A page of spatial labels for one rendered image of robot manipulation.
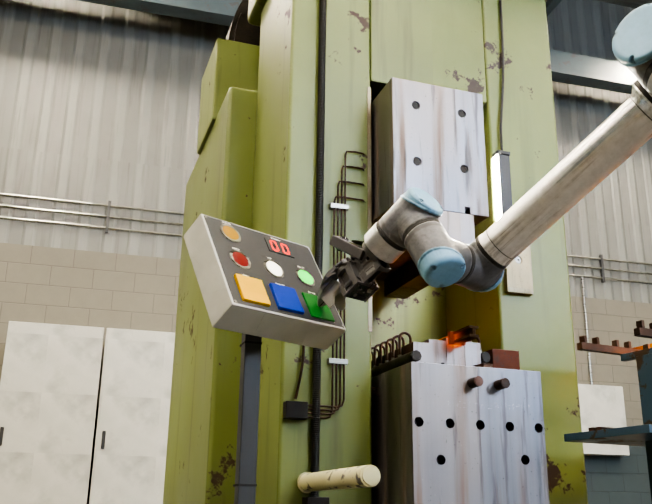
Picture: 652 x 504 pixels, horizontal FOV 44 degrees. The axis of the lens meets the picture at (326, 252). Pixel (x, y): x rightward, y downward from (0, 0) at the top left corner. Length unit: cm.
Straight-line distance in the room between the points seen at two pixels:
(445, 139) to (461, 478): 96
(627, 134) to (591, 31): 994
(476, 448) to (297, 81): 117
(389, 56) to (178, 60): 673
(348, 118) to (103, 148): 637
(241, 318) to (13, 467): 566
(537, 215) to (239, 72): 180
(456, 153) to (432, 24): 55
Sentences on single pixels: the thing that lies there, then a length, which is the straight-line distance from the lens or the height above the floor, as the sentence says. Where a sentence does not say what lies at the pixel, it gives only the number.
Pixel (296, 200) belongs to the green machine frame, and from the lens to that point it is 229.
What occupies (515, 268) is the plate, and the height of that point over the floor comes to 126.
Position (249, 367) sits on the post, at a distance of 187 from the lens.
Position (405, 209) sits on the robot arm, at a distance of 170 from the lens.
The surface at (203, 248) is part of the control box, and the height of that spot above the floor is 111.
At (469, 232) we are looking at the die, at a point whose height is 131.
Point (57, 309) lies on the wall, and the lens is 813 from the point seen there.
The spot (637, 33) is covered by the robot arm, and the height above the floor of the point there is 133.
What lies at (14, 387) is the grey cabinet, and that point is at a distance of 735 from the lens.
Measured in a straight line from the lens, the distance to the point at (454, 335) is 218.
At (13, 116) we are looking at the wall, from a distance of 884.
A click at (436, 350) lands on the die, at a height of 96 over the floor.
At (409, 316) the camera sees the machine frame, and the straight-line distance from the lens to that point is 269.
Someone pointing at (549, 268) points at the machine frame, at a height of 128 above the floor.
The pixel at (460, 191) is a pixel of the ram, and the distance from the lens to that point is 234.
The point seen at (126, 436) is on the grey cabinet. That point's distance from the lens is 728.
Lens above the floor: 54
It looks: 18 degrees up
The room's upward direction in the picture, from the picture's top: 1 degrees clockwise
